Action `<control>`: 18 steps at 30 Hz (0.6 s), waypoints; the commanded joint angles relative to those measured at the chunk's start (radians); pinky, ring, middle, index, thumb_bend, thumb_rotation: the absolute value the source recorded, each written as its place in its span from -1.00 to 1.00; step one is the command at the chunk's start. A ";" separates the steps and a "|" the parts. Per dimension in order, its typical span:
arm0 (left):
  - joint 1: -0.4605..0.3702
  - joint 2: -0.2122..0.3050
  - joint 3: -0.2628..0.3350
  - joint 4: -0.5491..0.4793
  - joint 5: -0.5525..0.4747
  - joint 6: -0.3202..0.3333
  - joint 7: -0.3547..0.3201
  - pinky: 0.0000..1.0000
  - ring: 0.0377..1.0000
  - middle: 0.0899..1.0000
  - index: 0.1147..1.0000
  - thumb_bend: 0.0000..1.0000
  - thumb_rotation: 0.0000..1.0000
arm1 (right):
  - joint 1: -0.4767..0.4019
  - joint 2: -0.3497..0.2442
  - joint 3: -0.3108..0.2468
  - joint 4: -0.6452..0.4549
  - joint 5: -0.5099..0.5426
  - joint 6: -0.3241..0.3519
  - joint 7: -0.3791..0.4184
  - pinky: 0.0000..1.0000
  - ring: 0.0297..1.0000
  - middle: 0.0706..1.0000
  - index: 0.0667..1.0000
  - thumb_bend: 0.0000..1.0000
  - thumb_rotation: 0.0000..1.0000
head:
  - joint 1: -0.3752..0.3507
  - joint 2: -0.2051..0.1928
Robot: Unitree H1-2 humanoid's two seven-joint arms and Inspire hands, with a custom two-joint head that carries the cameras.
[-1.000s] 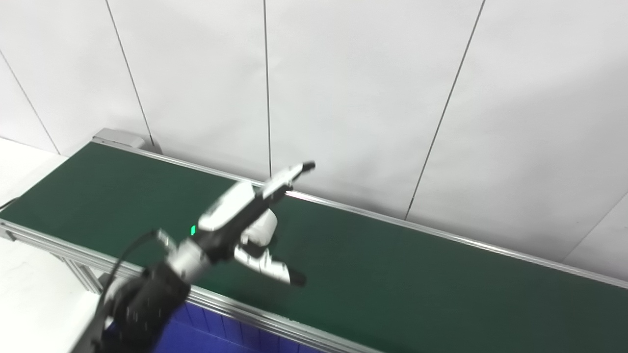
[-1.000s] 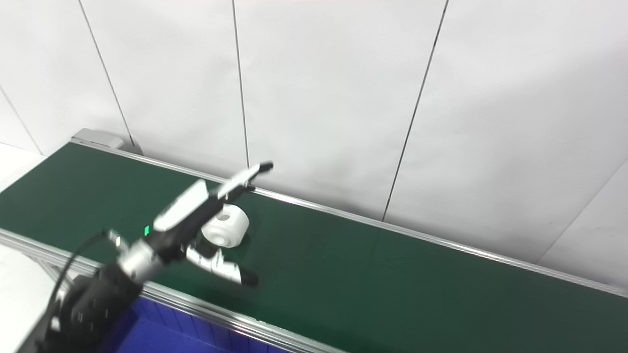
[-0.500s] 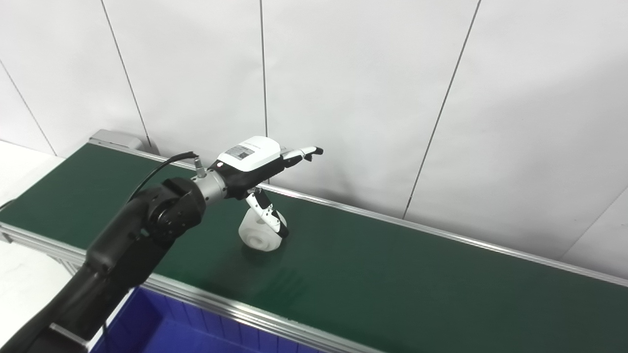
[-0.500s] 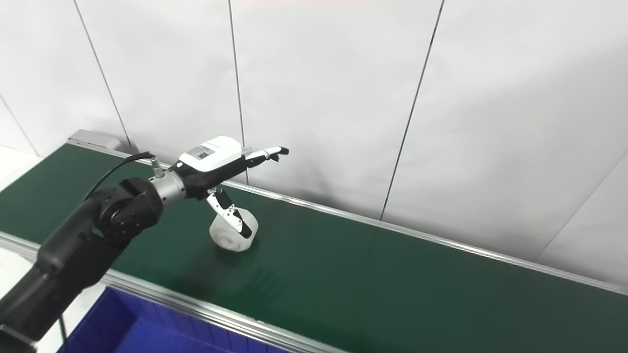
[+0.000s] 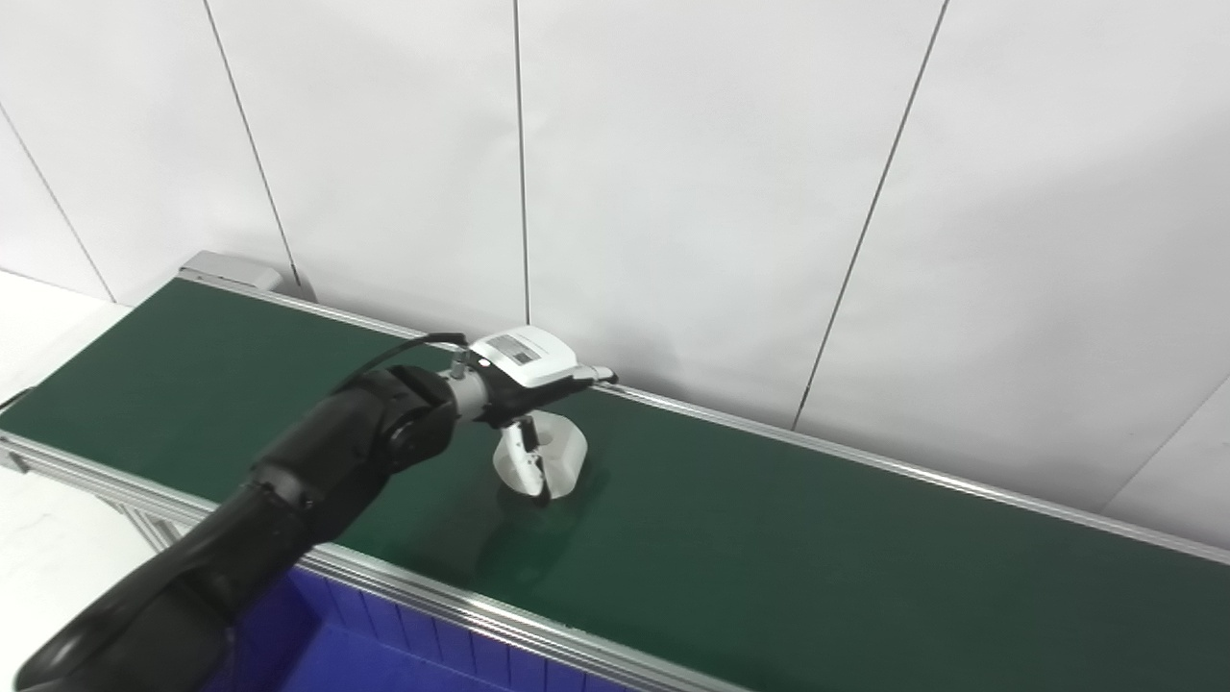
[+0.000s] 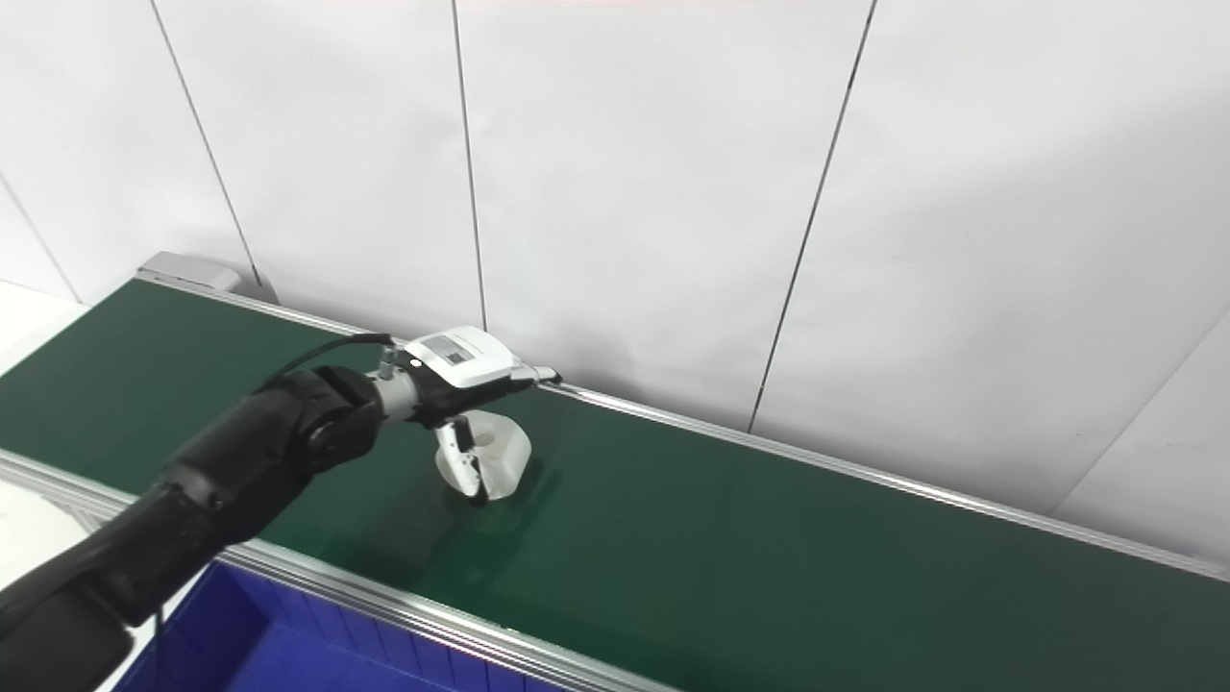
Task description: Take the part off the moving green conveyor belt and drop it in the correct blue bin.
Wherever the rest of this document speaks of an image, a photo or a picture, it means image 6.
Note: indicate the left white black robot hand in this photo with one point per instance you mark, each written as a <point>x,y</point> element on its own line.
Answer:
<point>461,360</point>

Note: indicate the white plastic cylindrical part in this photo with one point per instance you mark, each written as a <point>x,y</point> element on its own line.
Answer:
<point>504,457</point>

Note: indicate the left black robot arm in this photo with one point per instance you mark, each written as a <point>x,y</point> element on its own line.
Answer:
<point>240,452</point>

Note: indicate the grey conveyor end cap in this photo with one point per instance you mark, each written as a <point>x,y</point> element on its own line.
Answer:
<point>192,272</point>

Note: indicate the blue bin holding white parts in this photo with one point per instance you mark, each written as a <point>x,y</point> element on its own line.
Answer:
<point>288,654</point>

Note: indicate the green conveyor belt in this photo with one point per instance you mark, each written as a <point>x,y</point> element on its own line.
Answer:
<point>769,538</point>

